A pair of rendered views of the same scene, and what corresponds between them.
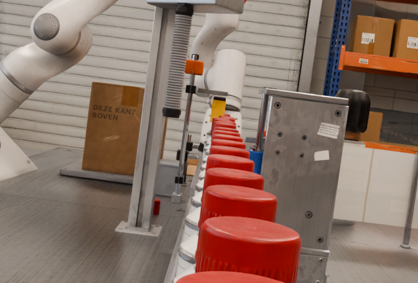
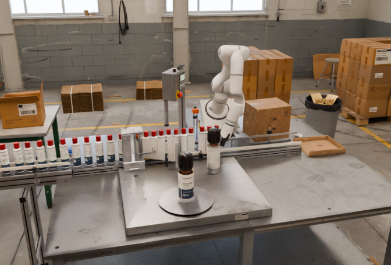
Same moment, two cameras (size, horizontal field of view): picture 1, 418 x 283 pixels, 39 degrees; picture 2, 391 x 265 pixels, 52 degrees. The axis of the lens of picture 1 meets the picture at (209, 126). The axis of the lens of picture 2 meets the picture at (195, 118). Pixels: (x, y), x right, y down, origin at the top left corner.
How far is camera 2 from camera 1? 2.83 m
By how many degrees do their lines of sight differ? 76
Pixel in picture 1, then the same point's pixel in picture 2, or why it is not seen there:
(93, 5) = (220, 78)
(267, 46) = not seen: outside the picture
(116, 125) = (247, 118)
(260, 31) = not seen: outside the picture
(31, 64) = (217, 95)
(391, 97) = not seen: outside the picture
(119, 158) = (248, 130)
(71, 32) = (215, 87)
